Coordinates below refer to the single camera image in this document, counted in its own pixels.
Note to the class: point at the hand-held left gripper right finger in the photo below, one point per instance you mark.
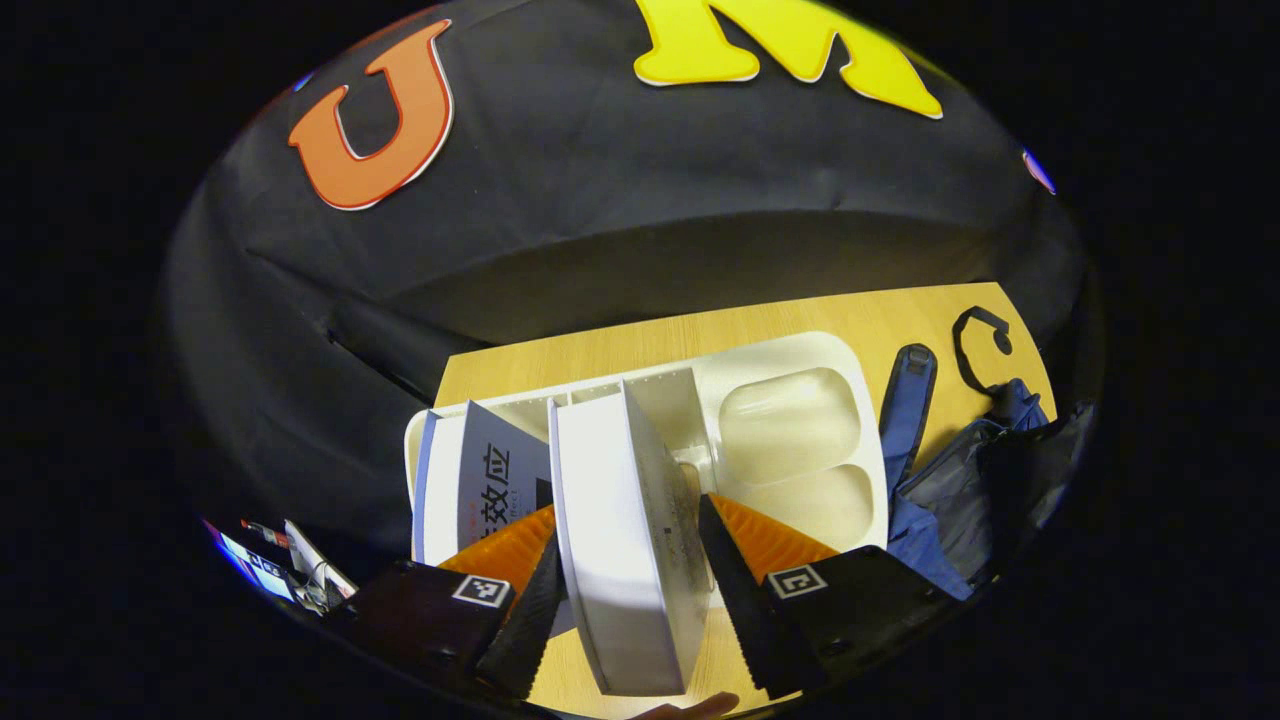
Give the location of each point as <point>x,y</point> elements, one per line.
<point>740,600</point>

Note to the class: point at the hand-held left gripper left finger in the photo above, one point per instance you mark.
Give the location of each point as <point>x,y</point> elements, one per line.
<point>525,620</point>

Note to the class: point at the white cover book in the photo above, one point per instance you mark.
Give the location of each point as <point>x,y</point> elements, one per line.
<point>620,540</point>

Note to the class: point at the grey-blue cover book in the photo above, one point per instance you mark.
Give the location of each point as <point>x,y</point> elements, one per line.
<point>490,480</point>

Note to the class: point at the white plastic bookshelf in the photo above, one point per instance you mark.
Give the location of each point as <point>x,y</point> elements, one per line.
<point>790,450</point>

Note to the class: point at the blue schoolbag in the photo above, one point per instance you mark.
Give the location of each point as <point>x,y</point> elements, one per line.
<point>950,500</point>

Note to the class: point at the white side desk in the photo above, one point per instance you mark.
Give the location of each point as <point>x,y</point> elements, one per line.
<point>318,570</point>

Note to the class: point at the red bottle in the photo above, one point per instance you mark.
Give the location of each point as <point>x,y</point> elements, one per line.
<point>265,532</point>

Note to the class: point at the computer monitor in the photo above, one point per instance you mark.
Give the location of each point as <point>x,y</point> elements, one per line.
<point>255,565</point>

